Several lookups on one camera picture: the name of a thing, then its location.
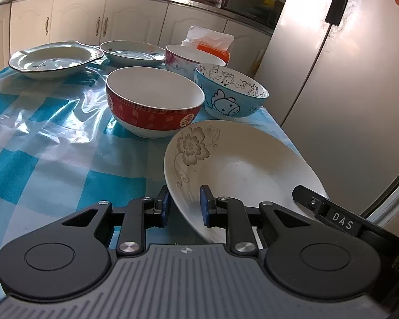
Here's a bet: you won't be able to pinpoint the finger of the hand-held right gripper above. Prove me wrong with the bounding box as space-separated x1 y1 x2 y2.
292 185 330 220

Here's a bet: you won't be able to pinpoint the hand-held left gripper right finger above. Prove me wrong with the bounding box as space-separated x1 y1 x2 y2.
199 184 315 256

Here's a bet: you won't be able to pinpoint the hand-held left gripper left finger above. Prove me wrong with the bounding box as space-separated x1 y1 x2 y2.
61 184 171 257

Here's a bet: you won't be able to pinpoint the white floral plate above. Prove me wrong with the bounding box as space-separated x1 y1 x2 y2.
164 120 330 244

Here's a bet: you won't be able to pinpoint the red band white bowl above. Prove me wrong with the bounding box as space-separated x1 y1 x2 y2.
105 67 205 139

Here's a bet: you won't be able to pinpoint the pink floral bowl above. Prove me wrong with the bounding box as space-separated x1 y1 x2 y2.
164 44 227 80

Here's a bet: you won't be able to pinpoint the blue cartoon bowl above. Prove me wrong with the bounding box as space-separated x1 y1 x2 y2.
194 63 270 118

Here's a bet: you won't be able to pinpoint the silver refrigerator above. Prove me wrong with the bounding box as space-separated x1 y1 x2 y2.
256 0 399 221

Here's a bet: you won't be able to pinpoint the blue white checkered tablecloth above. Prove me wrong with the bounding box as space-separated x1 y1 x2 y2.
0 43 323 306

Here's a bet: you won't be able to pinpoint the shallow grey-rimmed dish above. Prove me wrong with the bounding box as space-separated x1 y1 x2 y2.
100 40 168 68

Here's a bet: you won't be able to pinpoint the orange white tissue pack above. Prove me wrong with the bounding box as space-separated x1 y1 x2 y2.
181 26 236 67

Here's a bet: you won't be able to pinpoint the dark rimmed white plate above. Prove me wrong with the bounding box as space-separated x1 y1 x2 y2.
9 41 104 80

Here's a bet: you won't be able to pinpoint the black countertop oven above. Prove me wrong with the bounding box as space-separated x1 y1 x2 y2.
221 0 285 29

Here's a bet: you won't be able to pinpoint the white kitchen cabinets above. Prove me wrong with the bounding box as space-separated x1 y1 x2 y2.
0 0 276 74

